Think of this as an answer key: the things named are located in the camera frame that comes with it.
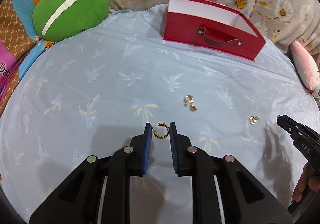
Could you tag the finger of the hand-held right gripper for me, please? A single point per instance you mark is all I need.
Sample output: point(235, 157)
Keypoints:
point(300, 136)

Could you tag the green round pillow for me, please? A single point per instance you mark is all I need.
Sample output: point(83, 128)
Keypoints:
point(65, 19)

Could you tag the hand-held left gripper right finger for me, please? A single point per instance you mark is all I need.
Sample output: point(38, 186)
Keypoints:
point(173, 149)

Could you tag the colourful cartoon printed blanket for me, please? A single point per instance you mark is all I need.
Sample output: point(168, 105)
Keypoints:
point(15, 39)

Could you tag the person's right hand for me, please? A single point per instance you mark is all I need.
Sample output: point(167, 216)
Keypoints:
point(303, 184)

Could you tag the gold dangling earring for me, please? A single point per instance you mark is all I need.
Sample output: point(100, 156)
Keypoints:
point(193, 108)

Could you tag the small rose gold hoop earring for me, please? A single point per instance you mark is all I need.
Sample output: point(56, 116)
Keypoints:
point(252, 120)

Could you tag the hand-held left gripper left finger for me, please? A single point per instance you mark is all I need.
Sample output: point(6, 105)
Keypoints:
point(147, 149)

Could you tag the pink pillow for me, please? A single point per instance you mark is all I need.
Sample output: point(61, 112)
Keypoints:
point(306, 69)

